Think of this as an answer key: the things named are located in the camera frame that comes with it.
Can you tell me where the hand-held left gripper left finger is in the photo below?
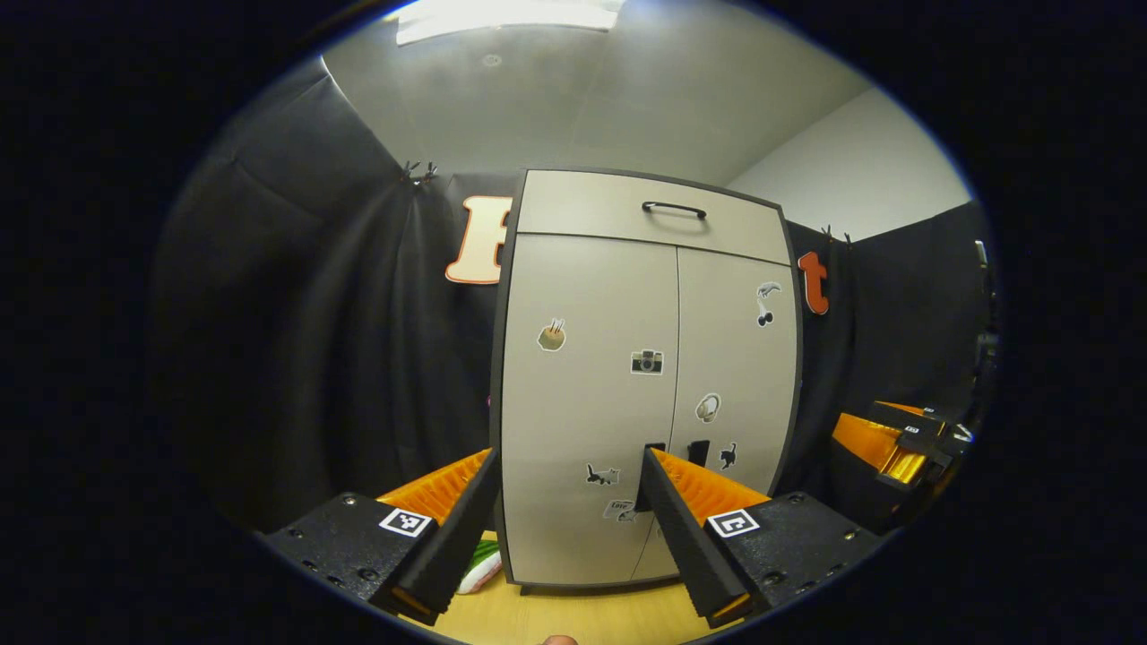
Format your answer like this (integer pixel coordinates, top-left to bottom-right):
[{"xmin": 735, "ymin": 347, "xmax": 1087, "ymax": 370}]
[{"xmin": 260, "ymin": 448, "xmax": 501, "ymax": 626}]

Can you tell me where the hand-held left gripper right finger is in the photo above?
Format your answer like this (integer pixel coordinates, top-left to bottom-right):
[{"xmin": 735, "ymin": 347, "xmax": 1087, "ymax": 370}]
[{"xmin": 638, "ymin": 446, "xmax": 884, "ymax": 628}]

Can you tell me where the grey white shoe cabinet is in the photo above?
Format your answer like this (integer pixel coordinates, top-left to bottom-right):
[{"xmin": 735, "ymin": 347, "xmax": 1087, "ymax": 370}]
[{"xmin": 488, "ymin": 168, "xmax": 803, "ymax": 597}]

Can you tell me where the white shoe cabinet door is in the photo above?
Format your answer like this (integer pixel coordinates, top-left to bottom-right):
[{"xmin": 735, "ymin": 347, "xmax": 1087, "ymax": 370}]
[
  {"xmin": 502, "ymin": 235, "xmax": 680, "ymax": 588},
  {"xmin": 632, "ymin": 246, "xmax": 800, "ymax": 581}
]

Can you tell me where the white and green object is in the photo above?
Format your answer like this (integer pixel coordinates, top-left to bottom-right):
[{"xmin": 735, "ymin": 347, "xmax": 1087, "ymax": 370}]
[{"xmin": 455, "ymin": 537, "xmax": 505, "ymax": 597}]

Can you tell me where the black backdrop cloth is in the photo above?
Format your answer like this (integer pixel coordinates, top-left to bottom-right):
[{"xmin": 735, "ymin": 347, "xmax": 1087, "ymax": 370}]
[{"xmin": 152, "ymin": 54, "xmax": 996, "ymax": 538}]

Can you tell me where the ceiling light panel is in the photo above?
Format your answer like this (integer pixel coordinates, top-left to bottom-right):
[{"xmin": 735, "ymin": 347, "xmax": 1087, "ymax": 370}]
[{"xmin": 394, "ymin": 0, "xmax": 625, "ymax": 46}]

